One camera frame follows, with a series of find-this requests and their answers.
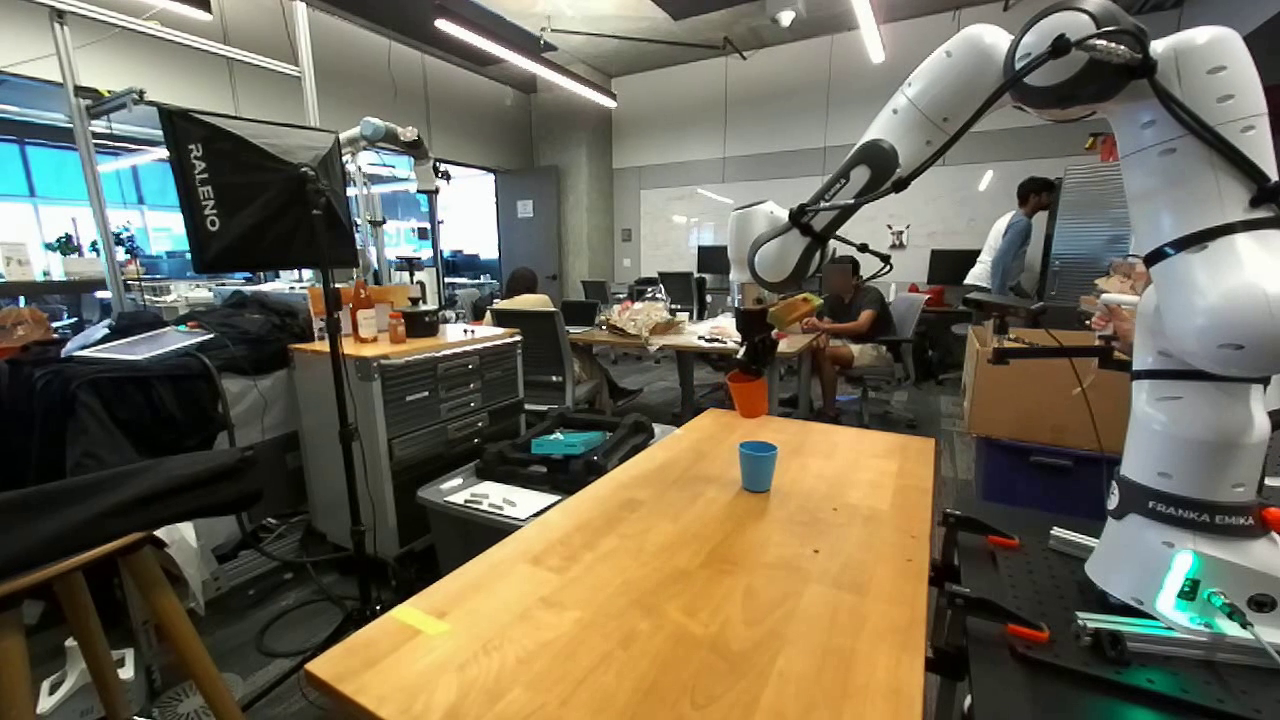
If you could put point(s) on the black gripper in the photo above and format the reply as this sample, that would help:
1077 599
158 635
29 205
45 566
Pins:
757 341

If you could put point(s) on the orange plastic cup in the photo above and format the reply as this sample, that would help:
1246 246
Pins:
750 394

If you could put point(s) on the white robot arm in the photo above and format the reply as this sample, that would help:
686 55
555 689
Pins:
1187 539

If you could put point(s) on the light blue plastic cup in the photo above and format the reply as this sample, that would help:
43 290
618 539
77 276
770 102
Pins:
757 465

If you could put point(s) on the black softbox light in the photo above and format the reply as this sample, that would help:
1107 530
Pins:
257 193

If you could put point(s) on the seated person dark shirt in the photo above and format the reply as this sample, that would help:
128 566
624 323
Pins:
850 329

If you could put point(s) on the black open case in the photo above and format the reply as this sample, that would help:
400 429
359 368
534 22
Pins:
564 448

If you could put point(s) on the blue storage bin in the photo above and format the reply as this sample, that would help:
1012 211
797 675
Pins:
1045 477

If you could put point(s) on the standing person blue shirt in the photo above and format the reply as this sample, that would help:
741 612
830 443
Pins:
1006 243

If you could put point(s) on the cardboard box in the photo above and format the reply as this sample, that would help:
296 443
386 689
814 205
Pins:
1043 403

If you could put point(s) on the grey plastic crate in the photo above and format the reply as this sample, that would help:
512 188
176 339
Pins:
474 512

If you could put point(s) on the grey tool cabinet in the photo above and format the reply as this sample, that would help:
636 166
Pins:
419 411

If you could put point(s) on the black light stand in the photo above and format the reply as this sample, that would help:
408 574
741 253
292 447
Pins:
344 414

